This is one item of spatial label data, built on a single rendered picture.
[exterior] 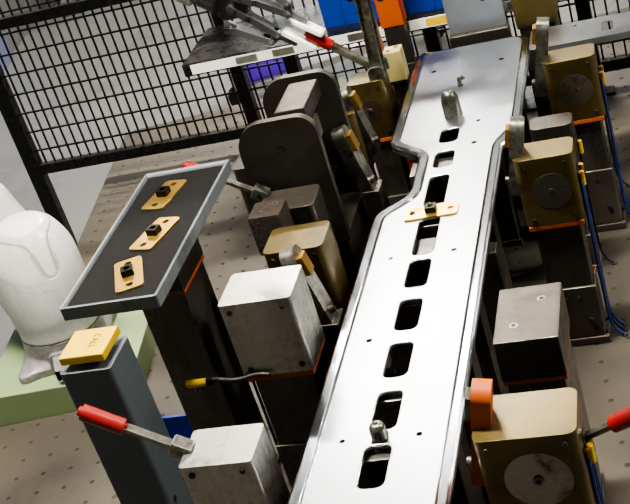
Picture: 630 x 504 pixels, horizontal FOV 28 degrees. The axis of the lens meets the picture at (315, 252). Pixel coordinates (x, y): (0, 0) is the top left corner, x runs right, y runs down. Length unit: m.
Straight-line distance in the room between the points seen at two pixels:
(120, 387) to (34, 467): 0.72
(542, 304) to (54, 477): 0.97
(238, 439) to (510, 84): 1.04
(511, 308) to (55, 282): 0.97
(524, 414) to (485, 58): 1.17
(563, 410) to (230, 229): 1.51
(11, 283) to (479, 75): 0.93
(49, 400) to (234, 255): 0.54
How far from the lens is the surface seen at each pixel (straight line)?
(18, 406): 2.36
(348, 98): 2.15
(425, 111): 2.26
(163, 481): 1.62
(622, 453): 1.85
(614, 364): 2.01
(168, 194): 1.84
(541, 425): 1.34
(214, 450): 1.45
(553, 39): 2.43
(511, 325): 1.55
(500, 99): 2.23
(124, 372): 1.55
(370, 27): 2.28
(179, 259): 1.66
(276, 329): 1.62
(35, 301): 2.29
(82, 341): 1.56
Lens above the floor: 1.89
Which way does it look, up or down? 28 degrees down
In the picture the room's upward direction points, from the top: 18 degrees counter-clockwise
